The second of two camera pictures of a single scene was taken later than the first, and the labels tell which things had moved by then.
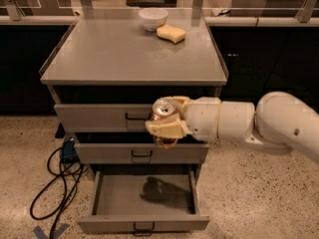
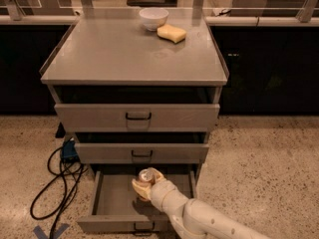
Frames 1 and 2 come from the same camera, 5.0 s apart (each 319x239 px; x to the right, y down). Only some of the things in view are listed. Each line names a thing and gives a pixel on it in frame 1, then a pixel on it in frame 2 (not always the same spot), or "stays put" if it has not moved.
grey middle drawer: [141, 153] stays put
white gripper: [201, 119] to [160, 191]
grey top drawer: [103, 118] stays put
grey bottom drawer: [145, 201] stays put
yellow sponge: [170, 33] stays put
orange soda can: [162, 108] to [147, 176]
